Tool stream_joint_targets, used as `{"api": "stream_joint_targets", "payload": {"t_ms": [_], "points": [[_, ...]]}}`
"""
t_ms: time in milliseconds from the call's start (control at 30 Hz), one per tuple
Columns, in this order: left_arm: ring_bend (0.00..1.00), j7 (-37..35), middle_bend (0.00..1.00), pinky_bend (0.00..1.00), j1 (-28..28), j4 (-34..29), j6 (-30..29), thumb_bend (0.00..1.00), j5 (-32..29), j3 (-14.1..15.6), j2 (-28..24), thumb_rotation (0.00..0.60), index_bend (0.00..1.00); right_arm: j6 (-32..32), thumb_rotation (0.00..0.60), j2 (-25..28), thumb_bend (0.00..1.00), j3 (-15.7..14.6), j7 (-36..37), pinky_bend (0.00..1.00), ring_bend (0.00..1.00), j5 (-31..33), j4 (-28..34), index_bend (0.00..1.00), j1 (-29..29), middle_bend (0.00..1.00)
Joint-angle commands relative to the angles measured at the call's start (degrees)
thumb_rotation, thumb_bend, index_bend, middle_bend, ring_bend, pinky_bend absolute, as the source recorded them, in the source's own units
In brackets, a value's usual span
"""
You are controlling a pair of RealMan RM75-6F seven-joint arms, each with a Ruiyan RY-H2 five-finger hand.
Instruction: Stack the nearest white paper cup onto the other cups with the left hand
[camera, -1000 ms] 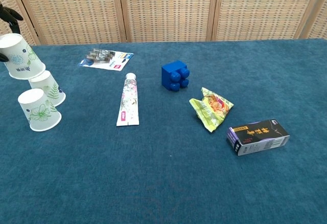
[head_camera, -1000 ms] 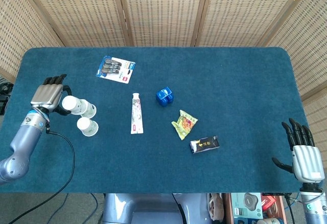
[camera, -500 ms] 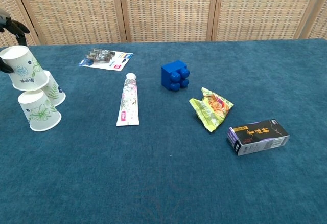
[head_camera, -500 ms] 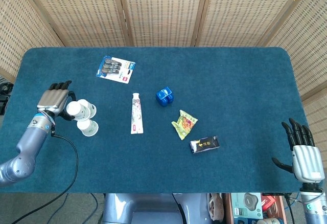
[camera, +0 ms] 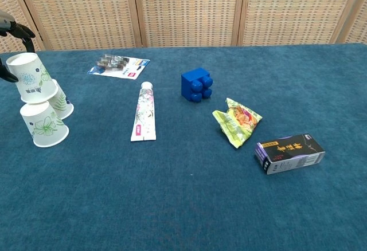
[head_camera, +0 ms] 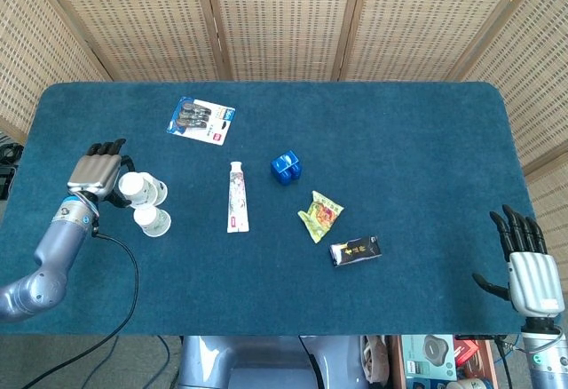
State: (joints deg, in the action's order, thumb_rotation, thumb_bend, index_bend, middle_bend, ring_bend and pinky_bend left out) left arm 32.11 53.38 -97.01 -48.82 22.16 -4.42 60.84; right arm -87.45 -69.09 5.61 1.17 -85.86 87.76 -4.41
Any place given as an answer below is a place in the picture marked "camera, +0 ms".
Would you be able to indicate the white floral toothpaste tube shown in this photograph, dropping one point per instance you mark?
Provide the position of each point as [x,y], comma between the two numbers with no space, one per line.
[144,113]

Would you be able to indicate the white floral paper cup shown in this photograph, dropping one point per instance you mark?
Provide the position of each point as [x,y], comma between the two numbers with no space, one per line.
[31,76]
[63,105]
[43,125]

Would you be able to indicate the black and purple carton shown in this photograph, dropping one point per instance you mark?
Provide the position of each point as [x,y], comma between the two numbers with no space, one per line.
[286,153]

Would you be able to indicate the crumpled green snack wrapper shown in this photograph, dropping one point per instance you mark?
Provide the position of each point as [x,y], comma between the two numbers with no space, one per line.
[238,122]

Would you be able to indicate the woven wood-framed folding screen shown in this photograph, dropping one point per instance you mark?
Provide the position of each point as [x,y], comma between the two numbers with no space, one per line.
[189,10]

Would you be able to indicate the blue plastic building block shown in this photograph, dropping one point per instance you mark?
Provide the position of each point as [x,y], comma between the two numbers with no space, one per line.
[190,86]

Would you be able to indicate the blue table cloth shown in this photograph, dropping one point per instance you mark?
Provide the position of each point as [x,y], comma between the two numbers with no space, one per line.
[183,191]

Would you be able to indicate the left silver-black robot hand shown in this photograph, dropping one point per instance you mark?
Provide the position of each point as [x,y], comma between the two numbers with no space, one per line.
[11,27]

